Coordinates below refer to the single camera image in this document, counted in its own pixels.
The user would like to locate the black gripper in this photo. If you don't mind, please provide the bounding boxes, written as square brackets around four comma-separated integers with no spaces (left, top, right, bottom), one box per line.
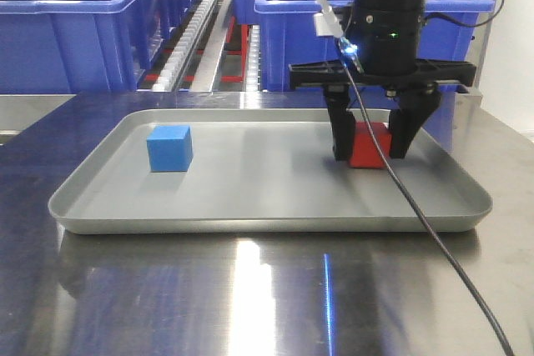
[290,4,476,161]

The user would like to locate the red cube block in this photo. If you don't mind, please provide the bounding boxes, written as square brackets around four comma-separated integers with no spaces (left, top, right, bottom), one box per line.
[349,122,391,169]

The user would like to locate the blue cube block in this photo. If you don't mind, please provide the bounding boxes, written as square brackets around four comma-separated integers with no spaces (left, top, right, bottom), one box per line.
[146,125,193,173]

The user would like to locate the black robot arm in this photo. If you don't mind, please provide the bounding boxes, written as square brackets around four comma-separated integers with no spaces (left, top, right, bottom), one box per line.
[290,0,476,168]

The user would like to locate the front right blue bin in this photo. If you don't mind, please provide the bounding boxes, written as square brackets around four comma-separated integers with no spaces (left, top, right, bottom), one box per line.
[254,0,494,91]

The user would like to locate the grey metal tray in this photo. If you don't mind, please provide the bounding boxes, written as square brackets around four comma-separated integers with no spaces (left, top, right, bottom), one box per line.
[48,108,493,235]

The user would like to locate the front left blue bin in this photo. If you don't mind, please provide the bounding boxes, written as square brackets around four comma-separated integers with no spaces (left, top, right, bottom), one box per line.
[1,0,169,94]

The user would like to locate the white roller rail right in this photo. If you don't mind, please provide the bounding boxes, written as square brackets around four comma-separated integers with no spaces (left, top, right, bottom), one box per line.
[244,25,260,92]

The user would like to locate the white roller rail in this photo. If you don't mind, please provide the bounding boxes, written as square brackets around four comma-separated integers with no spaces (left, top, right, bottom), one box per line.
[244,25,260,92]
[151,0,217,93]

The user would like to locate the red metal frame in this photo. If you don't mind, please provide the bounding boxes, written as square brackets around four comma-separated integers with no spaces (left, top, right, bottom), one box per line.
[221,16,249,83]

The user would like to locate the black cable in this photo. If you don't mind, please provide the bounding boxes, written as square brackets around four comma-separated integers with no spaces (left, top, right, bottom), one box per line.
[340,0,516,356]

